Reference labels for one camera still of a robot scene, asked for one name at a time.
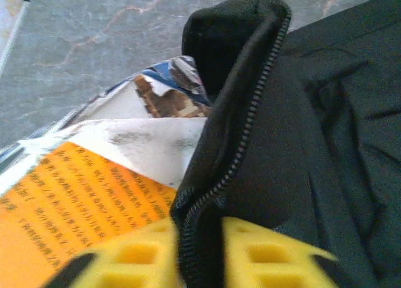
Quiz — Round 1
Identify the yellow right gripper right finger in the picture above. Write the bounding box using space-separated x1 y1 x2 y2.
221 215 341 288

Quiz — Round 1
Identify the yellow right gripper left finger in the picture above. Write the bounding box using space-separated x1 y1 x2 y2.
46 219 184 288

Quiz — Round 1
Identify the large orange torn-cover book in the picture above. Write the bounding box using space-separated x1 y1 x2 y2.
0 54 214 288

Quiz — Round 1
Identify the black fabric backpack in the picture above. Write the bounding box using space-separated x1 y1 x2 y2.
170 0 401 288

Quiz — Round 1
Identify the aluminium side rail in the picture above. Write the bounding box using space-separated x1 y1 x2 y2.
0 0 35 79

